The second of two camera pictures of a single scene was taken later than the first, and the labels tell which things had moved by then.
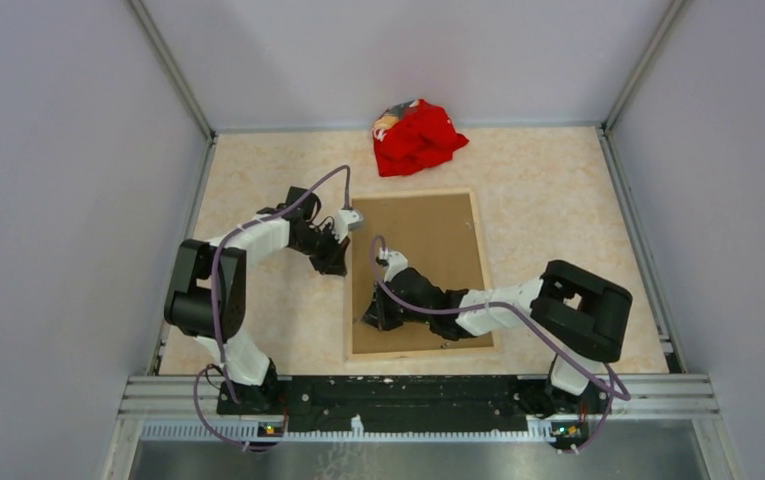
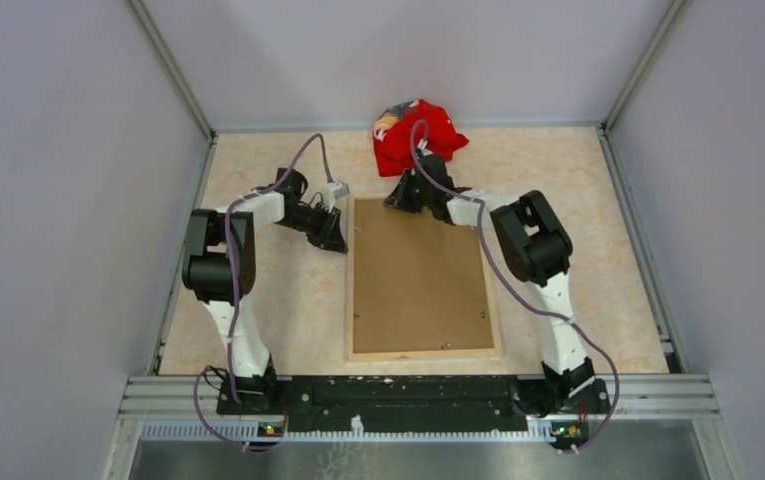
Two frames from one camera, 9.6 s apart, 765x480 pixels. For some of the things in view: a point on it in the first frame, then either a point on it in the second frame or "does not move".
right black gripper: [377, 314] to [399, 198]
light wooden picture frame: [349, 355] does not move
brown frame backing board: [439, 234] does not move
